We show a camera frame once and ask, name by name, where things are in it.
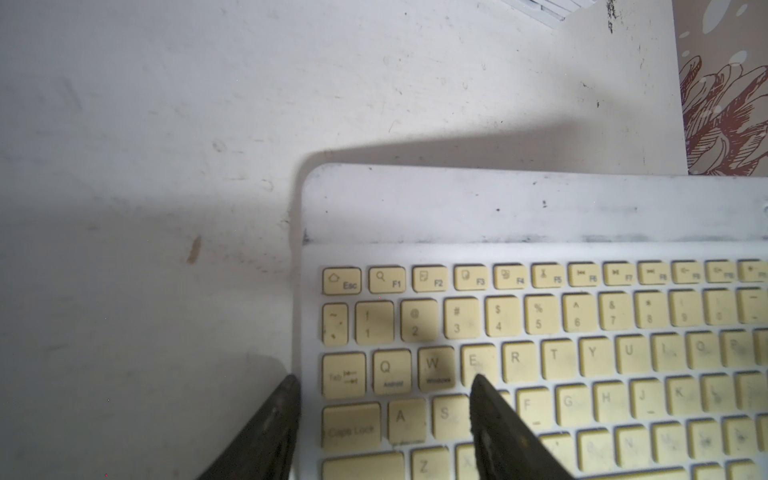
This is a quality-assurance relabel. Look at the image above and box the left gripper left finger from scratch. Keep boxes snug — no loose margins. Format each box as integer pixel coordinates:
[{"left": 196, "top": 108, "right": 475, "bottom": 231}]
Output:
[{"left": 199, "top": 374, "right": 301, "bottom": 480}]

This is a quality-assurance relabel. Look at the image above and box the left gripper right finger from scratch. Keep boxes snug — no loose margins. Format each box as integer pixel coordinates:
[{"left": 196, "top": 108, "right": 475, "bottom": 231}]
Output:
[{"left": 469, "top": 374, "right": 573, "bottom": 480}]

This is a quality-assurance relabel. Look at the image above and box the yellow keyboard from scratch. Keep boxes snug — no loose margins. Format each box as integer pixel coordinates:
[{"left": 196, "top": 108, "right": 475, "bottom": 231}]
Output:
[{"left": 295, "top": 164, "right": 767, "bottom": 479}]

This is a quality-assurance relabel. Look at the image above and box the pink keyboard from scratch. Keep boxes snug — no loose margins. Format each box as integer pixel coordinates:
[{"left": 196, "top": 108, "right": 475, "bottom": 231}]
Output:
[{"left": 502, "top": 0, "right": 596, "bottom": 28}]

